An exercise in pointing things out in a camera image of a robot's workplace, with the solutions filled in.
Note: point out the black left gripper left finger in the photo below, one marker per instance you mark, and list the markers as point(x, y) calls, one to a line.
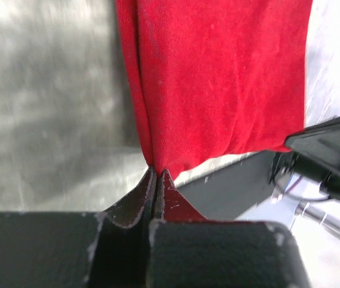
point(118, 250)

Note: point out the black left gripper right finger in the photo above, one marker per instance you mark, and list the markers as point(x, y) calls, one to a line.
point(171, 205)

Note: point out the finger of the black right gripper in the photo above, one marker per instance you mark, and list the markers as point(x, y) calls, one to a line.
point(316, 155)

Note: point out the red t-shirt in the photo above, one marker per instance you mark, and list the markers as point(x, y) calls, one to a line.
point(210, 78)

